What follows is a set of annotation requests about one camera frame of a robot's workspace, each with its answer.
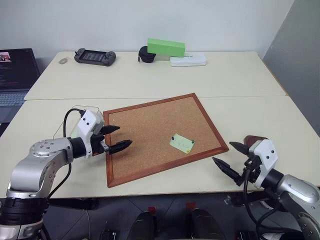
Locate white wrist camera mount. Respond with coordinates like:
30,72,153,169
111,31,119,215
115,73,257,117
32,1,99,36
75,110,106,160
248,138,279,189

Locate light green paper note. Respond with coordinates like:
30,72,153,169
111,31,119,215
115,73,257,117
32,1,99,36
169,132,196,154

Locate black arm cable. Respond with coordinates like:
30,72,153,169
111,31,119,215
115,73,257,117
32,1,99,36
242,166,285,240
48,108,86,199

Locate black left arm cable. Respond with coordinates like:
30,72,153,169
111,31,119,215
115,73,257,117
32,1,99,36
48,108,86,199

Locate green rectangular block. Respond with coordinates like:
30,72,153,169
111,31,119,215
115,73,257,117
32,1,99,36
146,37,187,58

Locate grey laptop with dark screen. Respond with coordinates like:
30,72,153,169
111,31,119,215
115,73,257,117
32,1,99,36
0,47,42,124

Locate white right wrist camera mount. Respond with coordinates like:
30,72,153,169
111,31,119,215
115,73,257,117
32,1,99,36
248,138,279,189

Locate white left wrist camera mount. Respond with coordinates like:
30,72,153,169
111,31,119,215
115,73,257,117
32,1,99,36
75,110,106,160

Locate dark grey handheld controller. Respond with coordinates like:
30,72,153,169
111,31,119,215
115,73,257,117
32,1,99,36
73,48,117,68

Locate cork board with wooden frame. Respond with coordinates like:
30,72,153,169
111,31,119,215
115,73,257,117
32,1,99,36
102,92,230,189

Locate black round pouch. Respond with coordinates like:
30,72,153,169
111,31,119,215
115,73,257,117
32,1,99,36
137,45,157,64

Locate white flat box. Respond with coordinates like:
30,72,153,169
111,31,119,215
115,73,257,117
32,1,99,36
169,54,209,68

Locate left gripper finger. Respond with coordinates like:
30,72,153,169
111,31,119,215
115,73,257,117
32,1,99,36
108,139,134,155
101,125,121,135

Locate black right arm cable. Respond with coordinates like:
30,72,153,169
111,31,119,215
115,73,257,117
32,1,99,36
242,166,285,240

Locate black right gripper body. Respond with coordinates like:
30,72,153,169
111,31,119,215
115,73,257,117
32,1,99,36
239,155,263,186

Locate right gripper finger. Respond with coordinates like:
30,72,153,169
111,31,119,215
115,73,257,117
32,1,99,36
228,141,251,157
212,156,245,187

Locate dark rounded shape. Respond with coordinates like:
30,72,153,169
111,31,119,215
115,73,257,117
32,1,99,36
190,208,221,240
129,211,158,240

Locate brown wooden bowl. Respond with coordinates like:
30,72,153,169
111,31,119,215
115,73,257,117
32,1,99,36
242,135,270,149

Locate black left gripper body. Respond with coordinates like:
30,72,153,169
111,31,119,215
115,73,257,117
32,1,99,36
90,125,111,157

